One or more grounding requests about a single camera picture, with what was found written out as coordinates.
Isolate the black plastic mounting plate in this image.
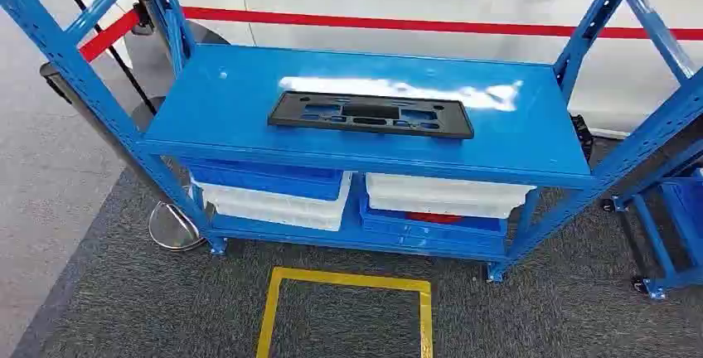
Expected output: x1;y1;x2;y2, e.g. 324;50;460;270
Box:
267;90;475;140

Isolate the white plastic crate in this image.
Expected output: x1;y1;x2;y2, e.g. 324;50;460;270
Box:
189;171;354;233
364;172;536;220

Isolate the red item in crate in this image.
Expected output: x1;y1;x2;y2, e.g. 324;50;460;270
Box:
405;211;465;225

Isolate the blue metal shelving rack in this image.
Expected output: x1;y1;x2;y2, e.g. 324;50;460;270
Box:
0;0;703;285
601;135;703;301

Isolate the red barrier belt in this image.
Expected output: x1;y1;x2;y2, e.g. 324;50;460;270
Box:
79;9;141;64
181;6;703;42

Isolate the chrome barrier stanchion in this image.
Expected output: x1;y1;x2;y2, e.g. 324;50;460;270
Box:
39;61;209;254
130;0;163;36

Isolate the thin black pole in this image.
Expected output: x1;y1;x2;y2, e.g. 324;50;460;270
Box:
45;0;158;116

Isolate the black belt strap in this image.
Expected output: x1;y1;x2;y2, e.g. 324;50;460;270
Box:
570;114;595;162

